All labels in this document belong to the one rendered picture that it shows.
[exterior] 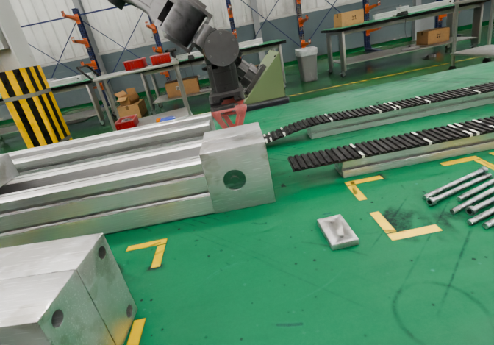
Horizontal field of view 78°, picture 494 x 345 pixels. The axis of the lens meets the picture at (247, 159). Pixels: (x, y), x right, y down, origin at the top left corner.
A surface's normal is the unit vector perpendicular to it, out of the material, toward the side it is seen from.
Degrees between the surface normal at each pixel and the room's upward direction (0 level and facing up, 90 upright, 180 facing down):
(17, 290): 0
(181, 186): 90
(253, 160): 90
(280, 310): 0
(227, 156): 90
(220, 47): 90
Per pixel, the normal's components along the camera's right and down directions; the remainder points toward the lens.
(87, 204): 0.06, 0.38
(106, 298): 0.98, -0.17
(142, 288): -0.18, -0.91
